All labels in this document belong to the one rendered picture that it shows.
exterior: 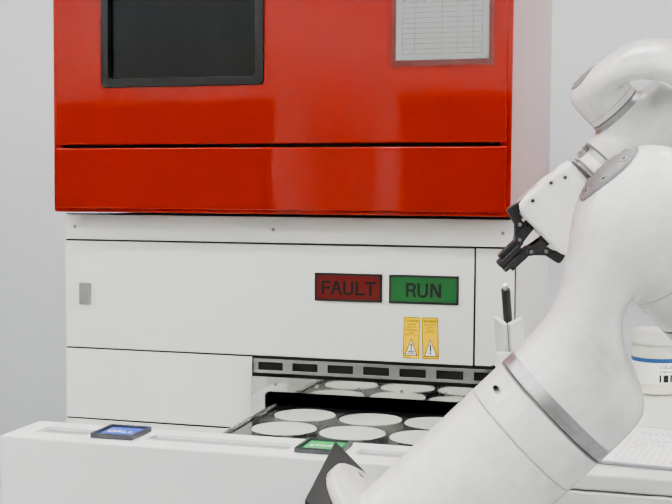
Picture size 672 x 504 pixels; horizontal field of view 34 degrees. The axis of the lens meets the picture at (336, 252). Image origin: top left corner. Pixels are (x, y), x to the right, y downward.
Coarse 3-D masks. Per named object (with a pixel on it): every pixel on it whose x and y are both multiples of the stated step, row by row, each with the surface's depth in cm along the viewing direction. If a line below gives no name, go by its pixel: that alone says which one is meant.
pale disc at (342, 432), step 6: (342, 426) 170; (348, 426) 170; (354, 426) 170; (360, 426) 171; (324, 432) 166; (330, 432) 166; (336, 432) 166; (342, 432) 166; (348, 432) 166; (354, 432) 166; (360, 432) 166; (366, 432) 166; (372, 432) 166; (378, 432) 166; (384, 432) 166; (336, 438) 162; (342, 438) 162; (348, 438) 162; (354, 438) 162; (360, 438) 162; (366, 438) 162; (372, 438) 162
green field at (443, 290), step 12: (396, 288) 185; (408, 288) 184; (420, 288) 184; (432, 288) 183; (444, 288) 183; (396, 300) 185; (408, 300) 184; (420, 300) 184; (432, 300) 183; (444, 300) 183
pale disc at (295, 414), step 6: (276, 414) 179; (282, 414) 179; (288, 414) 179; (294, 414) 179; (300, 414) 180; (306, 414) 180; (312, 414) 180; (318, 414) 180; (324, 414) 180; (330, 414) 180; (294, 420) 175; (300, 420) 175; (306, 420) 175; (312, 420) 175; (318, 420) 175
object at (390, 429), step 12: (276, 408) 184; (288, 408) 184; (300, 408) 184; (312, 408) 184; (324, 408) 184; (264, 420) 174; (276, 420) 174; (288, 420) 174; (324, 420) 175; (336, 420) 175; (240, 432) 166; (252, 432) 166; (312, 432) 166; (396, 432) 166; (384, 444) 158; (396, 444) 158; (408, 444) 158
